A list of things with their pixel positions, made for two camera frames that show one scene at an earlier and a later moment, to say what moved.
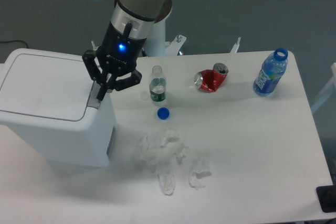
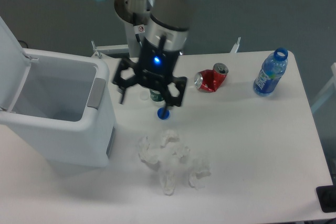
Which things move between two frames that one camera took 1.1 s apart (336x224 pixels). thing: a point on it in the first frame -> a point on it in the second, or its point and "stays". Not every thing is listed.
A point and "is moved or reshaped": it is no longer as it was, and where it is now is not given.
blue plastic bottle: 271,72 stays
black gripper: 118,52 -> 157,60
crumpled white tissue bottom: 167,180 stays
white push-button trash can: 50,98 is moved or reshaped
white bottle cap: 144,96 stays
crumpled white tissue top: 170,136 stays
